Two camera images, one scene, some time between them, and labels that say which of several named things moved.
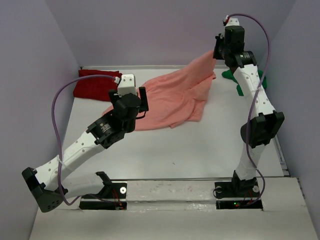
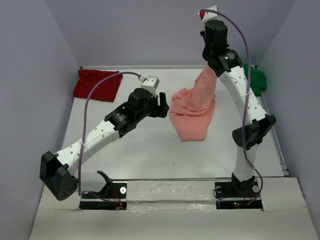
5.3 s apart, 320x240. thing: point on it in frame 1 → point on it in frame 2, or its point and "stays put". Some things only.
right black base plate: (231, 189) stays put
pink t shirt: (177, 94) → (192, 110)
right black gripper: (221, 39) → (203, 32)
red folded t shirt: (96, 88) stays put
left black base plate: (113, 196) stays put
